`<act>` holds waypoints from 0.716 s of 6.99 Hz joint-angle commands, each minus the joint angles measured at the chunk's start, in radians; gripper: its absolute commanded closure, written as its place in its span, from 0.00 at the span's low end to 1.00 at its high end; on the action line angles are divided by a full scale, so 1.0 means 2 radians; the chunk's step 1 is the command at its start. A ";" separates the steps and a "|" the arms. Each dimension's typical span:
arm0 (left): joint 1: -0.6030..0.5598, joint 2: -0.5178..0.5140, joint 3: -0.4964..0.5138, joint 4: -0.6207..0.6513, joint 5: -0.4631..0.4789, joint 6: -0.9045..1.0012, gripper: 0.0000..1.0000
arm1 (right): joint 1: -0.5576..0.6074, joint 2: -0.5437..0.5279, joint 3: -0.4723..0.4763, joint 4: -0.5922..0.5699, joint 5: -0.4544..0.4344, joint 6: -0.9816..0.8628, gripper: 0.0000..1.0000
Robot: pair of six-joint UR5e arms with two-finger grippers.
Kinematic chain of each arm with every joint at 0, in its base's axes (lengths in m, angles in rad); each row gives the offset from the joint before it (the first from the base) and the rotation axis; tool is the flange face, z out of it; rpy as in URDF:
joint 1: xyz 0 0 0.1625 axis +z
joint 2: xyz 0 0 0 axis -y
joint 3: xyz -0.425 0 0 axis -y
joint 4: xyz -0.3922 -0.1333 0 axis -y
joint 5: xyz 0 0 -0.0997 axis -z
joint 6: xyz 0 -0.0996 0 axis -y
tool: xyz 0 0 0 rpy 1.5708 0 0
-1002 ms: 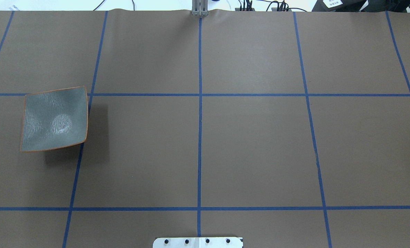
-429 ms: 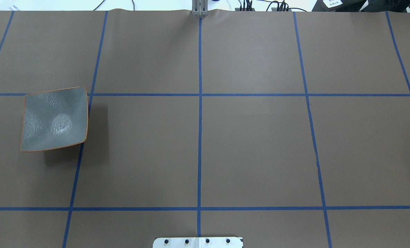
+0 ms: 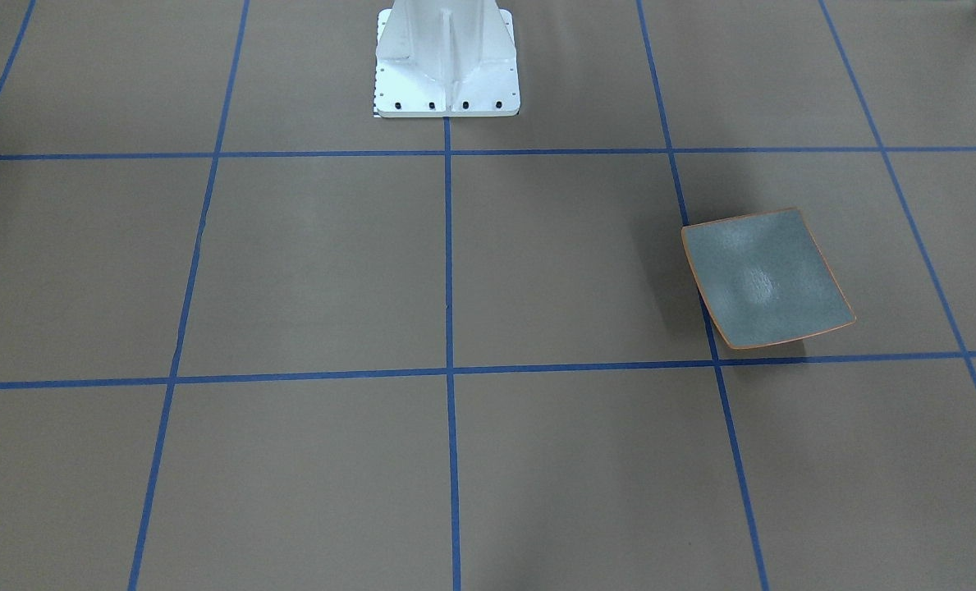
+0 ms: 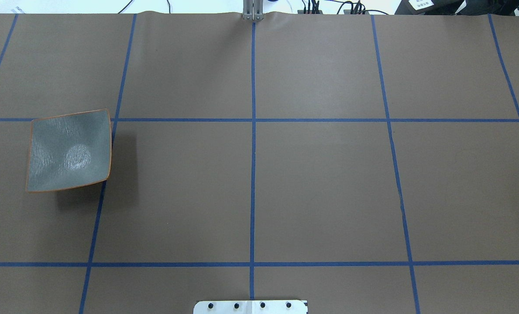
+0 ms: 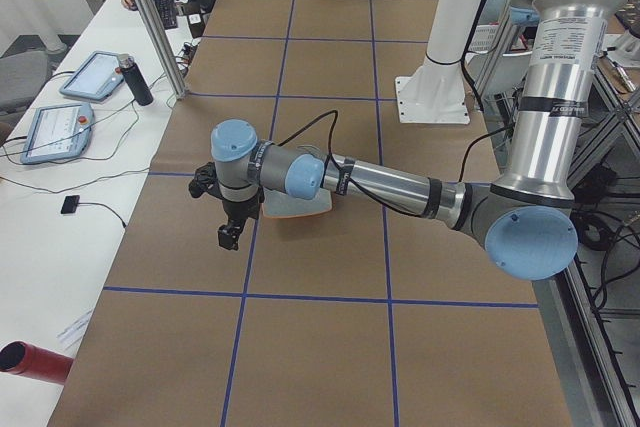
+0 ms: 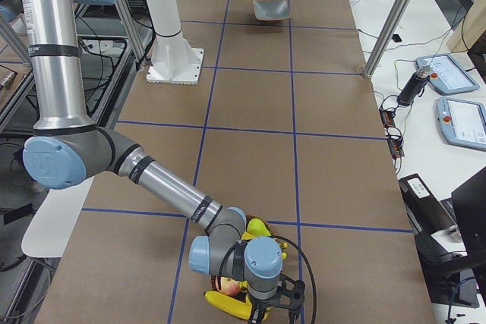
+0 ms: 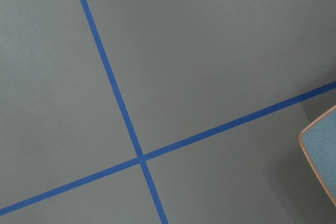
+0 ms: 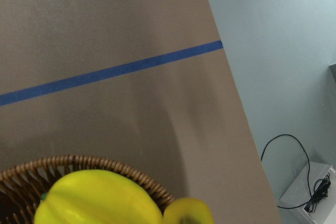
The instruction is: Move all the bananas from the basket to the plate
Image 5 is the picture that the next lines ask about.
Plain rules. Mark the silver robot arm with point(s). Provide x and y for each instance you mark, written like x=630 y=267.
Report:
x=522 y=218

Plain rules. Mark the red cylinder tube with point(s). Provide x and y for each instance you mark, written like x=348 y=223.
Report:
x=26 y=360

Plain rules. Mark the small black puck device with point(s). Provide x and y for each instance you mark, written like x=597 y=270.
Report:
x=70 y=204

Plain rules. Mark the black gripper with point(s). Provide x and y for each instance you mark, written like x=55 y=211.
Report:
x=239 y=209

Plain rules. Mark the black water bottle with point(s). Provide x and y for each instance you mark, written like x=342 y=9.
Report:
x=132 y=75

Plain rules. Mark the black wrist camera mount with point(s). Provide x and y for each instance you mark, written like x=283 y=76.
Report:
x=205 y=181

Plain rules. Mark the far teach pendant tablet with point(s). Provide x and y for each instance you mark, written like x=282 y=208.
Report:
x=96 y=79

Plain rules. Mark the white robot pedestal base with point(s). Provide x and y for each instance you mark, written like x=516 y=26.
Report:
x=435 y=93

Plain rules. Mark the teach pendant tablet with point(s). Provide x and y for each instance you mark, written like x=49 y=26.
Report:
x=96 y=79
x=58 y=132

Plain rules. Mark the grey square plate orange rim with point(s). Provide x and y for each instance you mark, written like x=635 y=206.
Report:
x=279 y=205

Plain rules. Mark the black keyboard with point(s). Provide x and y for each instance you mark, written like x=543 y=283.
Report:
x=167 y=13

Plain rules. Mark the aluminium frame post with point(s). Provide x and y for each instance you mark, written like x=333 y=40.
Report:
x=162 y=47

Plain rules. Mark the near teach pendant tablet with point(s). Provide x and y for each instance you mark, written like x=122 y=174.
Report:
x=58 y=132

